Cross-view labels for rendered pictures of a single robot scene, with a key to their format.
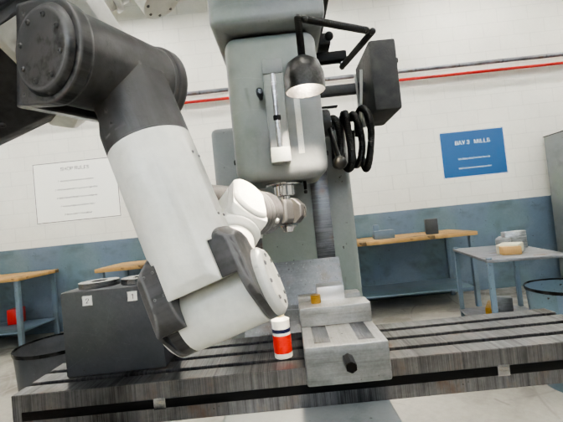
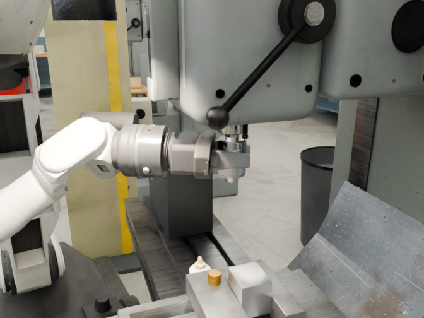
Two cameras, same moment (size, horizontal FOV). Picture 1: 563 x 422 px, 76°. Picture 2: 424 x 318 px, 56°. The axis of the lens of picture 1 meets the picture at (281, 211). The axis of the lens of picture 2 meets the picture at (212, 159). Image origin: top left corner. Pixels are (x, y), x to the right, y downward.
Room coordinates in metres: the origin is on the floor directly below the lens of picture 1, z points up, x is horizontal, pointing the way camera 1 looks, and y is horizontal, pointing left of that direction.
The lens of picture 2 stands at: (0.60, -0.58, 1.44)
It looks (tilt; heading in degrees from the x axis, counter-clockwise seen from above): 19 degrees down; 70
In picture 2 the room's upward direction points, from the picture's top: straight up
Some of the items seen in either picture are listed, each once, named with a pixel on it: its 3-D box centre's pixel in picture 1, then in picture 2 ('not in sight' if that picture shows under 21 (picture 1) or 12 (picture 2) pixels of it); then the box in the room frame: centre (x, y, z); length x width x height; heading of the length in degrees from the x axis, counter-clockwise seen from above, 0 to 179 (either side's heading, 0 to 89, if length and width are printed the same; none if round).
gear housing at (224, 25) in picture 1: (269, 38); not in sight; (0.89, -0.01, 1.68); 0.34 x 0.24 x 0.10; 179
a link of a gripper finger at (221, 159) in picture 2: not in sight; (230, 160); (0.83, -0.04, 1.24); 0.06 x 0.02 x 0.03; 154
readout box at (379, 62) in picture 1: (378, 86); not in sight; (1.14, -0.35, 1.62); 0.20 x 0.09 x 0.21; 179
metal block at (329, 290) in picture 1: (330, 296); (248, 289); (0.85, -0.09, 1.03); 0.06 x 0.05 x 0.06; 89
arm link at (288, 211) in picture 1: (268, 213); (176, 153); (0.76, 0.03, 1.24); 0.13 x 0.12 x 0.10; 65
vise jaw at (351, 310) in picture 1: (333, 311); (216, 307); (0.79, -0.09, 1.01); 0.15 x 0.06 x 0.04; 89
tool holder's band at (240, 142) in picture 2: not in sight; (231, 141); (0.85, -0.01, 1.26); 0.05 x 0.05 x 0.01
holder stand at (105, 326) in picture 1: (123, 320); (178, 184); (0.86, 0.40, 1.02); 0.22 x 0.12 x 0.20; 91
